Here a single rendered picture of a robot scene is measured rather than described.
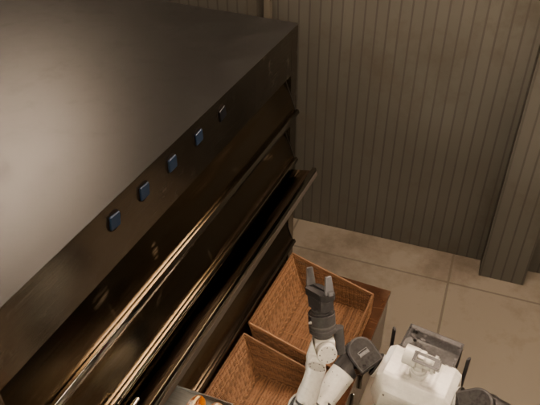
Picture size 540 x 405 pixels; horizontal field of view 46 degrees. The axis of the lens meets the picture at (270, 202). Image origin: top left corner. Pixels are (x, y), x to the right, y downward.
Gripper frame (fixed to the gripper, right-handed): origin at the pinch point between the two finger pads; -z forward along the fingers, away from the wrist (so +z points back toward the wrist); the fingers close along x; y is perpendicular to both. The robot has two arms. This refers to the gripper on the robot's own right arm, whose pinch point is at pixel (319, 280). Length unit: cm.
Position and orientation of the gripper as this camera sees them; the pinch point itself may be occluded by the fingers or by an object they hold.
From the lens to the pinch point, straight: 204.4
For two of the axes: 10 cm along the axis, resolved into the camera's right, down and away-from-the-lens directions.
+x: 4.8, 1.8, -8.6
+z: 0.9, 9.6, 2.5
